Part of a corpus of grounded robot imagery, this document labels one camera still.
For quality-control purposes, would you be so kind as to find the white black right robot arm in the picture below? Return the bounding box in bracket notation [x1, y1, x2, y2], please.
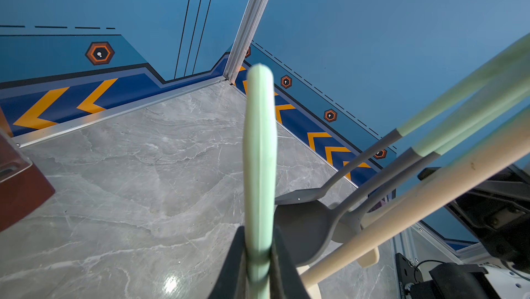
[395, 165, 529, 298]

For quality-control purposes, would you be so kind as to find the grey ladle mint handle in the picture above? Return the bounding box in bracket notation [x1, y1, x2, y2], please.
[274, 54, 529, 267]

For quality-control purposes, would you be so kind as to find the cream turner mint handle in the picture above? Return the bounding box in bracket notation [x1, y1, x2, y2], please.
[330, 87, 530, 269]

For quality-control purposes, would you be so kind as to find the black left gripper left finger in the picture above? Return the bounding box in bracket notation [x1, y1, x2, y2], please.
[208, 226, 247, 299]

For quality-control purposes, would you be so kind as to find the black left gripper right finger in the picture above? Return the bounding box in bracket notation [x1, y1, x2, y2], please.
[270, 226, 311, 299]

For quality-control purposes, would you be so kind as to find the cream utensil rack stand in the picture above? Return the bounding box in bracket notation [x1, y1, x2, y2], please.
[301, 108, 529, 288]

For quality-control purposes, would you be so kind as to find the grey spoon mint handle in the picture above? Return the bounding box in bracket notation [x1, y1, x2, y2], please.
[275, 33, 530, 206]

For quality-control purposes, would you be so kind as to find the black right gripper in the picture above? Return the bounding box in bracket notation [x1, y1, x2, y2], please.
[418, 165, 529, 264]

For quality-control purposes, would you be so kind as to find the dark red metronome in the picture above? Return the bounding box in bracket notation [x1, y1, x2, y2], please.
[1, 114, 55, 231]

